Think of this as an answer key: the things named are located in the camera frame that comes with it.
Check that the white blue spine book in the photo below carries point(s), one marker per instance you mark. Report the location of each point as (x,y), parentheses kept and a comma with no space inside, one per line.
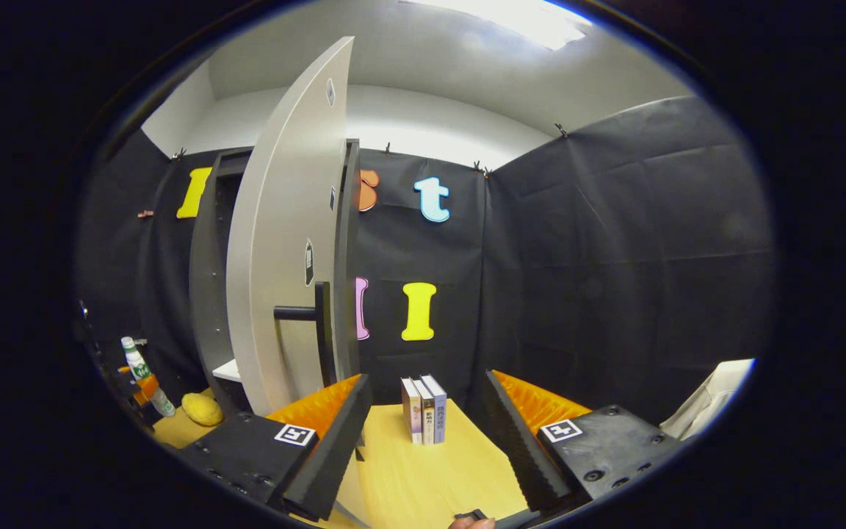
(439,411)

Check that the dark grey cabinet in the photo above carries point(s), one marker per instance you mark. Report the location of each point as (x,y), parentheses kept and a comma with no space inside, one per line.
(206,294)

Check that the white plastic object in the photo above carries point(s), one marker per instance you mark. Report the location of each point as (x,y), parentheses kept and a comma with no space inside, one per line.
(709,400)

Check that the yellow textured toy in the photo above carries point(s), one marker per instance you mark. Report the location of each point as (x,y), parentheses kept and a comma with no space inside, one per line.
(203,410)

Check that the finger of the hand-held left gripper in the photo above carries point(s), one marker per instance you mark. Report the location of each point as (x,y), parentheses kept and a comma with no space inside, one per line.
(125,370)
(146,389)

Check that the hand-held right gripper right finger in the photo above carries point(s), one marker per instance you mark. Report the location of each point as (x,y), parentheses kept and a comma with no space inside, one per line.
(515,448)

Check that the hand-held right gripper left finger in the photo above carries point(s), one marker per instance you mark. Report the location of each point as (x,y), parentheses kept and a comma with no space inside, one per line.
(338,448)

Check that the white bottle green label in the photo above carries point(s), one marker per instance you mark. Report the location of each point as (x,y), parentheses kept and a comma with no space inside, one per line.
(136,360)

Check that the black backdrop cloth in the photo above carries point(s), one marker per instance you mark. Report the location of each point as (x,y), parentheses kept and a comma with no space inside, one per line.
(614,257)

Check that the beige cabinet door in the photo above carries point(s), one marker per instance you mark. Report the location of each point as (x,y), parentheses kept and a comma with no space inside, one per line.
(276,257)

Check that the tan spine book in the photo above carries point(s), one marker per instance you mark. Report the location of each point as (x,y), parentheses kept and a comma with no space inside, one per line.
(427,419)

